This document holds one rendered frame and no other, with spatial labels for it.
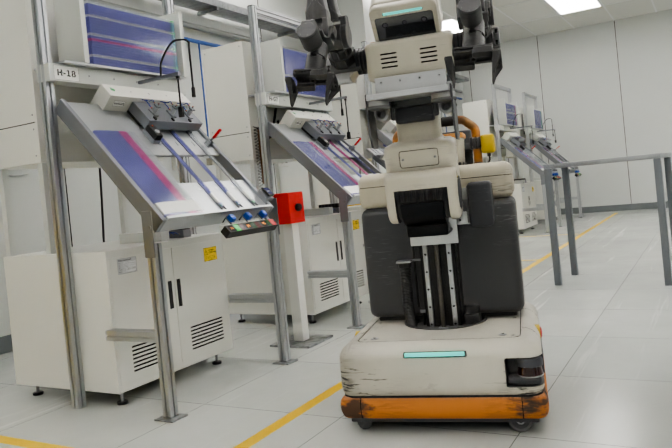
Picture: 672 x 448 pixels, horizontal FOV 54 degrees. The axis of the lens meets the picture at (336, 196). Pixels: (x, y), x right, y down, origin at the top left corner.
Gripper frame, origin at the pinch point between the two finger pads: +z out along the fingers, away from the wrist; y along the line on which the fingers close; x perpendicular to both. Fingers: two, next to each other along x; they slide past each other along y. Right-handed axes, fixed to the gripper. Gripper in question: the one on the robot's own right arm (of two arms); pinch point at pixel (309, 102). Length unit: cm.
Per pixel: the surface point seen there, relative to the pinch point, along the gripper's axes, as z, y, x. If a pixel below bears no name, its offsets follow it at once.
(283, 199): -49, -59, 141
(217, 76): -144, -122, 154
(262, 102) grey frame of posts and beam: -121, -88, 153
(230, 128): -116, -113, 170
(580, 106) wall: -575, 165, 782
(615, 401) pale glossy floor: 52, 84, 97
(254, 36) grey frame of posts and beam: -155, -92, 133
